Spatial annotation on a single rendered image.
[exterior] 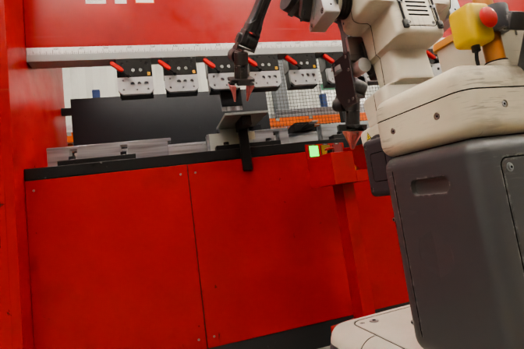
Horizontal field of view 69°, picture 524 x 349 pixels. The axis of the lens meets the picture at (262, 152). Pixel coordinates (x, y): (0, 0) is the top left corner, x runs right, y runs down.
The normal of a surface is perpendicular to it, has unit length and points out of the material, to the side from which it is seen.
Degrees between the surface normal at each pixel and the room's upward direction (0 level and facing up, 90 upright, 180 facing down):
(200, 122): 90
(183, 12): 90
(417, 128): 90
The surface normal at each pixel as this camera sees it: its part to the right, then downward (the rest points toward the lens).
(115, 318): 0.25, -0.16
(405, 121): -0.94, 0.09
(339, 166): 0.45, -0.18
